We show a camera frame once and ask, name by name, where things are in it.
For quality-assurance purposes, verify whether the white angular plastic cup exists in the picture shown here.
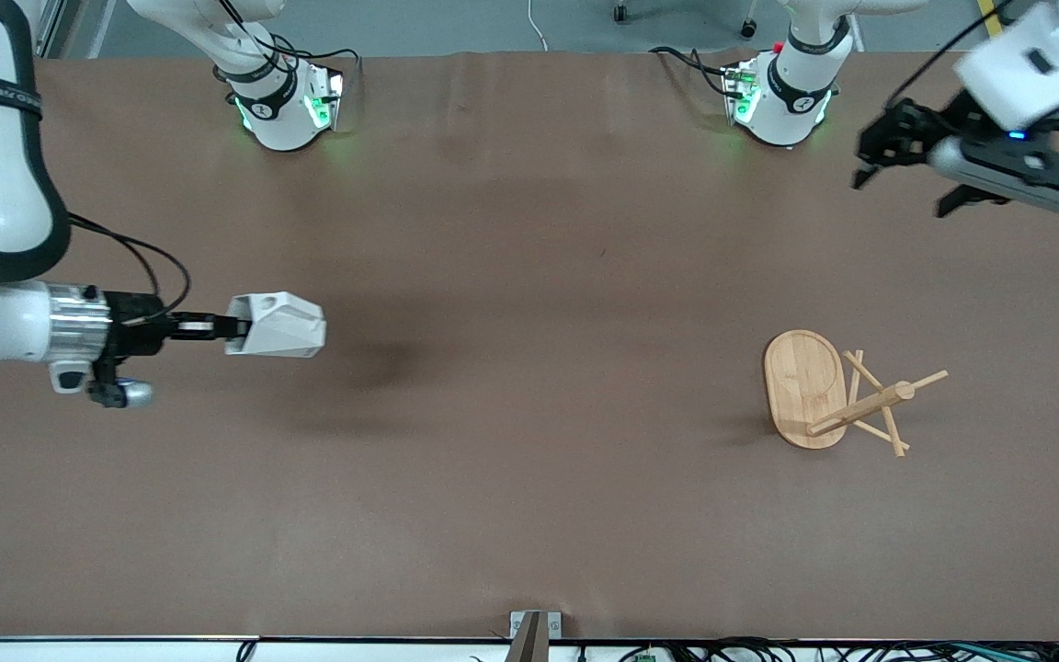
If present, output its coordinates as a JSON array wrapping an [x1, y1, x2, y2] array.
[[224, 291, 327, 359]]

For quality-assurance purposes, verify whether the wooden cup rack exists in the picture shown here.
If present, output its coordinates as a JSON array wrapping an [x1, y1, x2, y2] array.
[[763, 329, 950, 459]]

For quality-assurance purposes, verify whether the black left base cable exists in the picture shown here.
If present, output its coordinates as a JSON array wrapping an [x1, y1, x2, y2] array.
[[649, 44, 737, 97]]

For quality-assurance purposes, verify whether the black base cable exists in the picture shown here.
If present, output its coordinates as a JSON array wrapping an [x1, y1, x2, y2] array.
[[272, 35, 363, 88], [649, 44, 737, 97]]

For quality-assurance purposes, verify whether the black right base cable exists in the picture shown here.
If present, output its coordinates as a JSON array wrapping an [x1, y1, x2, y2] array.
[[272, 35, 363, 88]]

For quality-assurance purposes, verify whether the aluminium frame beam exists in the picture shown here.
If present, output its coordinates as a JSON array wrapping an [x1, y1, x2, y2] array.
[[33, 0, 117, 61]]

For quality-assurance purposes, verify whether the metal table edge bracket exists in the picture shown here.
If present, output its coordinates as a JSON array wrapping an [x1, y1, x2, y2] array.
[[508, 610, 564, 662]]

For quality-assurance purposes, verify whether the black cable bundle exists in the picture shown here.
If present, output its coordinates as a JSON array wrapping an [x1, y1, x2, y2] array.
[[575, 637, 1059, 662]]

